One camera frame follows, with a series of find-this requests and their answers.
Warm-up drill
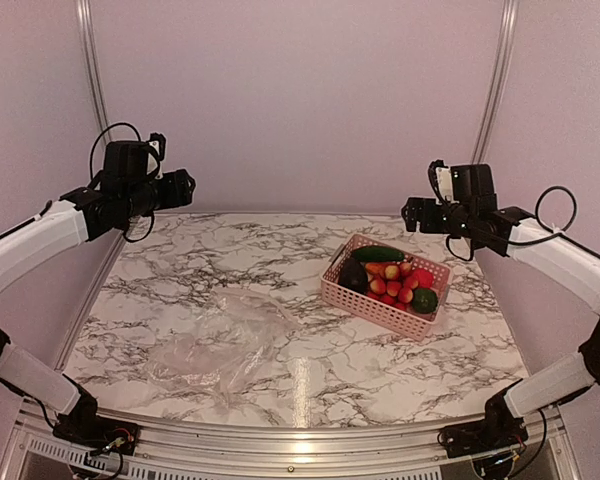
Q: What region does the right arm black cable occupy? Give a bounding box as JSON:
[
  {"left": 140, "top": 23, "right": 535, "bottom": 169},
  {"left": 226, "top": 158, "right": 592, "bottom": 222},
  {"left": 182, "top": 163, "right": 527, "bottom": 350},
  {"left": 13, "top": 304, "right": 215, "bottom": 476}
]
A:
[{"left": 444, "top": 185, "right": 579, "bottom": 262}]

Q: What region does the orange carrot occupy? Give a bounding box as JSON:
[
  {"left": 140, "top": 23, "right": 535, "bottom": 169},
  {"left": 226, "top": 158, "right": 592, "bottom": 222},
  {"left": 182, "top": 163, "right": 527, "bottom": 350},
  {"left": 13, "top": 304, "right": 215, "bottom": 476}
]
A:
[{"left": 364, "top": 262, "right": 387, "bottom": 279}]

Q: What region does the left aluminium corner post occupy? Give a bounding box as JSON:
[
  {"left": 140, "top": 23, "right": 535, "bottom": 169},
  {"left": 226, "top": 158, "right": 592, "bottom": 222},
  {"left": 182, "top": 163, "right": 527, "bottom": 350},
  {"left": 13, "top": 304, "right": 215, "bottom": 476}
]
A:
[{"left": 75, "top": 0, "right": 109, "bottom": 130}]

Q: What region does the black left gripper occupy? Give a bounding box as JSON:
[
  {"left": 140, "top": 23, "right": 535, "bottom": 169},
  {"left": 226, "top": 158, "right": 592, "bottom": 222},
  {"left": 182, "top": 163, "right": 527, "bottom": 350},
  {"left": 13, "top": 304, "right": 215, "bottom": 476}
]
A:
[{"left": 121, "top": 168, "right": 196, "bottom": 220}]

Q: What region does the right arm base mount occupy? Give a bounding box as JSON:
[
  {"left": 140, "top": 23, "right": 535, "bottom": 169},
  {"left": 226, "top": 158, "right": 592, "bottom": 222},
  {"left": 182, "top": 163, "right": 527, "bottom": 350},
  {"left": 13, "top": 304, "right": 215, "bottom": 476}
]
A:
[{"left": 437, "top": 420, "right": 529, "bottom": 458}]

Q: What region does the right aluminium corner post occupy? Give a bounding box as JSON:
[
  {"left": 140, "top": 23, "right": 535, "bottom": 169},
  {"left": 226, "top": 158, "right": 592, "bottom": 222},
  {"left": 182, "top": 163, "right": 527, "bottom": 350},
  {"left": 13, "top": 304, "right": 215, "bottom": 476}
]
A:
[{"left": 471, "top": 0, "right": 520, "bottom": 164}]

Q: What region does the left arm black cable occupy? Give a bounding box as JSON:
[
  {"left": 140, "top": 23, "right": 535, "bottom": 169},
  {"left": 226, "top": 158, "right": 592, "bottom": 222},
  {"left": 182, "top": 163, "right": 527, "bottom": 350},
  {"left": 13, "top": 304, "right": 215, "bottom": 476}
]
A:
[{"left": 88, "top": 121, "right": 156, "bottom": 244}]

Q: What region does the bunch of red lychees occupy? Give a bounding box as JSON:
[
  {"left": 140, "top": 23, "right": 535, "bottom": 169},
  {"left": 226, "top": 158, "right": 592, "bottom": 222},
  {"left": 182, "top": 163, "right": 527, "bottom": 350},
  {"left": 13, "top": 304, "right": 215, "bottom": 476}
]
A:
[{"left": 365, "top": 261, "right": 419, "bottom": 310}]

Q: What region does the green avocado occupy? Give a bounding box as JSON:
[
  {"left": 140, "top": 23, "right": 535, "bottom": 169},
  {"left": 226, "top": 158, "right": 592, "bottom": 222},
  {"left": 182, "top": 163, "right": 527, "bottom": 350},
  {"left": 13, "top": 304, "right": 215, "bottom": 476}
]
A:
[{"left": 411, "top": 287, "right": 439, "bottom": 315}]

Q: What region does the green cucumber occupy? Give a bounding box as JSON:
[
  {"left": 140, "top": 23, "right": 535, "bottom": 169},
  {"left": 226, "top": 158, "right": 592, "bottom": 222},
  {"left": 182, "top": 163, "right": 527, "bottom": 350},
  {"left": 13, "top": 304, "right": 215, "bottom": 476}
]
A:
[{"left": 351, "top": 245, "right": 405, "bottom": 263}]

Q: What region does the red strawberry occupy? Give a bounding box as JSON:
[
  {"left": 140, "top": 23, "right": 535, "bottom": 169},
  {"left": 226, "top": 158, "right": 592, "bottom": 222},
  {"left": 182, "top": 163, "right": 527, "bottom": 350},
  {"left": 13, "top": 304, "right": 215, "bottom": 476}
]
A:
[{"left": 410, "top": 268, "right": 435, "bottom": 288}]

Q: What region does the dark purple eggplant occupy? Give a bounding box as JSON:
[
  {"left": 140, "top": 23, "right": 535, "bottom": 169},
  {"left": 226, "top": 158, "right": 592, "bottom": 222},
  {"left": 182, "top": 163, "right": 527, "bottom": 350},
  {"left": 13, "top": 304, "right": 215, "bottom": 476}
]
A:
[{"left": 338, "top": 257, "right": 369, "bottom": 294}]

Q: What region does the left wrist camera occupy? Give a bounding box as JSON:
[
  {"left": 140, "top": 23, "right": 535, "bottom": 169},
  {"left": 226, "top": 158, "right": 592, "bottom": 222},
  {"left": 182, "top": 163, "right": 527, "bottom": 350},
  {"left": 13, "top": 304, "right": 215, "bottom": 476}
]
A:
[{"left": 147, "top": 132, "right": 166, "bottom": 179}]

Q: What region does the aluminium front table rail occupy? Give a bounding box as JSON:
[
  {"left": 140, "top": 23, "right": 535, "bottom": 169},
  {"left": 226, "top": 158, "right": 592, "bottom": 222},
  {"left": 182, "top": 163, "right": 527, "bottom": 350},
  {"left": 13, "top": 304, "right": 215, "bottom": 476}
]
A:
[{"left": 0, "top": 399, "right": 584, "bottom": 480}]

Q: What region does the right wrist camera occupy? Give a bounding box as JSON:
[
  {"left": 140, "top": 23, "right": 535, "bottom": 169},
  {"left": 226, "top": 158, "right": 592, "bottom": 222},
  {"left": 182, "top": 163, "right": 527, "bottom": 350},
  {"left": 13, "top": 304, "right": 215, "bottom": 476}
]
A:
[{"left": 427, "top": 160, "right": 455, "bottom": 204}]

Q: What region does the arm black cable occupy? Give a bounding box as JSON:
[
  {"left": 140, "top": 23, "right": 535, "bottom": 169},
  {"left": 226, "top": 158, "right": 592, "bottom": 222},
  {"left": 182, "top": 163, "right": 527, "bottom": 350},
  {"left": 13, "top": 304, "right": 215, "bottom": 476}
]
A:
[
  {"left": 444, "top": 185, "right": 579, "bottom": 262},
  {"left": 88, "top": 121, "right": 156, "bottom": 244}
]

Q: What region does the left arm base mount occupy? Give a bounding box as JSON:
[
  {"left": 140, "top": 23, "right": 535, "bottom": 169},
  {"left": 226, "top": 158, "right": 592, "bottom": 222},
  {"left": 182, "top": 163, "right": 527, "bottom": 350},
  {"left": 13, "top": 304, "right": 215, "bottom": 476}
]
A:
[{"left": 52, "top": 416, "right": 140, "bottom": 455}]

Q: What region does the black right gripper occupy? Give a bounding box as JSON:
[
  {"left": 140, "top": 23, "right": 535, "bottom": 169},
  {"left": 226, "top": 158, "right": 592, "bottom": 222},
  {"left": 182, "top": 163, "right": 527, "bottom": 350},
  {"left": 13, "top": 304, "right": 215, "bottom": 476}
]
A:
[{"left": 401, "top": 196, "right": 475, "bottom": 238}]

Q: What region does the clear zip top bag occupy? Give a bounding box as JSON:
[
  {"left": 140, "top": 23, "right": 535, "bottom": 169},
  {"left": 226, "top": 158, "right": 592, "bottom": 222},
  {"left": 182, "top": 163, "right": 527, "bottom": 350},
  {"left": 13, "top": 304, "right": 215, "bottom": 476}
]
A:
[{"left": 144, "top": 288, "right": 300, "bottom": 406}]

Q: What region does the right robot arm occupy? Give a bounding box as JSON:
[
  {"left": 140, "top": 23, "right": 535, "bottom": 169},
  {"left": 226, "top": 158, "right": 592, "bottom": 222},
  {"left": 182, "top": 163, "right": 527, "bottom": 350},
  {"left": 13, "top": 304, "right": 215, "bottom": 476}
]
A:
[{"left": 401, "top": 160, "right": 600, "bottom": 448}]

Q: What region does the pink plastic basket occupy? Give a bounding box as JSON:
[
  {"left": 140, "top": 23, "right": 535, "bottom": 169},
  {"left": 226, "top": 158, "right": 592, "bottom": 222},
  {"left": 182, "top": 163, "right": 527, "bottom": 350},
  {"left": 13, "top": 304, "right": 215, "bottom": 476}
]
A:
[{"left": 321, "top": 234, "right": 452, "bottom": 341}]

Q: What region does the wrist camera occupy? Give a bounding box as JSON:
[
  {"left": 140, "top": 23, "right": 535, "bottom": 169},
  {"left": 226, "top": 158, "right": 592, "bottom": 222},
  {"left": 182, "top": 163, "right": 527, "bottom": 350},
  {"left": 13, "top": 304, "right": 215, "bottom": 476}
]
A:
[
  {"left": 427, "top": 160, "right": 455, "bottom": 204},
  {"left": 147, "top": 132, "right": 166, "bottom": 179}
]

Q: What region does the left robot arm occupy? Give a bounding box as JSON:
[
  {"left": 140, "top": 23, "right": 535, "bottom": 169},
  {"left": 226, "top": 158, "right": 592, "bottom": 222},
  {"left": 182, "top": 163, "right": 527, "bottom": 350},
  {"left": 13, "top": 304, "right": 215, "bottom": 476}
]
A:
[{"left": 0, "top": 134, "right": 196, "bottom": 445}]

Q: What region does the aluminium corner post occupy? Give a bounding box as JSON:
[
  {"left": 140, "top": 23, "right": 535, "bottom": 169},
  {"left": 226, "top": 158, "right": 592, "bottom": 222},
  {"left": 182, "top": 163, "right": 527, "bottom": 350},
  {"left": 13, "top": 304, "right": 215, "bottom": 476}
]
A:
[
  {"left": 75, "top": 0, "right": 109, "bottom": 130},
  {"left": 471, "top": 0, "right": 520, "bottom": 164}
]

